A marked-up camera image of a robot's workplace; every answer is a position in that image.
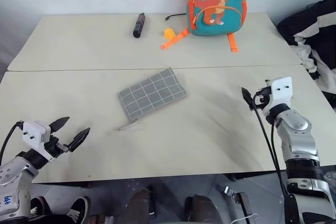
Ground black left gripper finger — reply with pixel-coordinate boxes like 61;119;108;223
49;116;70;138
67;127;91;153

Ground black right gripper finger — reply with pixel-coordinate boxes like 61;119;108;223
241;87;255;111

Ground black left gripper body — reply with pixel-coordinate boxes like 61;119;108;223
43;135;70;160

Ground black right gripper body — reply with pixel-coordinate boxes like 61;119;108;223
253;86;272;110

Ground grey checked pouch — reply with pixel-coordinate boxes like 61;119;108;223
117;67;188;132

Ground black sneaker white laces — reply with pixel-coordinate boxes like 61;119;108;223
66;196;90;224
29;197;51;220

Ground black and white jacket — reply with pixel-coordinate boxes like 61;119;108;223
276;0;336;109

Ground dark brown rounded shape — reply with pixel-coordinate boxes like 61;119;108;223
129;189;152;224
189;194;222;224

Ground teal dinosaur backpack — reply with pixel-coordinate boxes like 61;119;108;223
160;0;249;54

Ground small yellow plastic object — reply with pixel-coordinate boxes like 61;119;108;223
163;27;176;40

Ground black marker pen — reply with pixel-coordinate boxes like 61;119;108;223
132;12;147;39

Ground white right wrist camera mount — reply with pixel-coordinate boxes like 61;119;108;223
264;77;293;115

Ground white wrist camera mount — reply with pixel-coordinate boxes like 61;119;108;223
264;77;293;115
22;120;55;161

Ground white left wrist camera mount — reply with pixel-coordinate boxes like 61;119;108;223
22;120;55;161

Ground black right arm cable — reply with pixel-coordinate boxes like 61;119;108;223
252;92;299;224

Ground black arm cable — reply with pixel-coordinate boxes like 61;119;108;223
0;121;24;162
252;92;299;224

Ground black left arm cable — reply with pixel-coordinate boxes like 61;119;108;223
0;121;24;162

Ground thin black cable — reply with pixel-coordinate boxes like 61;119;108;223
164;12;188;22

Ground thin white floor cable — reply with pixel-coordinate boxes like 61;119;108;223
232;212;260;224

